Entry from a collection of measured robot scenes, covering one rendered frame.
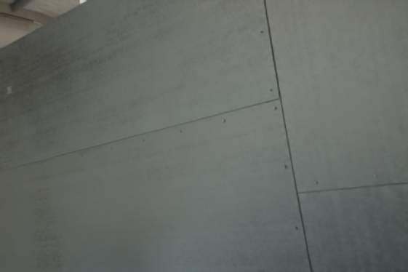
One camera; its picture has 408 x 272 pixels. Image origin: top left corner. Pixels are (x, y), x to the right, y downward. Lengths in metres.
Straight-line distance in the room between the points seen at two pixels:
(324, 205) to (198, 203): 0.40
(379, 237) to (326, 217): 0.12
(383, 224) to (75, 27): 1.30
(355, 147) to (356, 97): 0.12
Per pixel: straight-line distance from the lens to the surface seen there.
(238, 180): 1.26
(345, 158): 1.12
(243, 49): 1.27
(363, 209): 1.12
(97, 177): 1.69
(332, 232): 1.16
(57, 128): 1.88
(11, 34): 13.28
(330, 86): 1.14
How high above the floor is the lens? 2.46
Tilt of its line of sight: 6 degrees up
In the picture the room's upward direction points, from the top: 8 degrees counter-clockwise
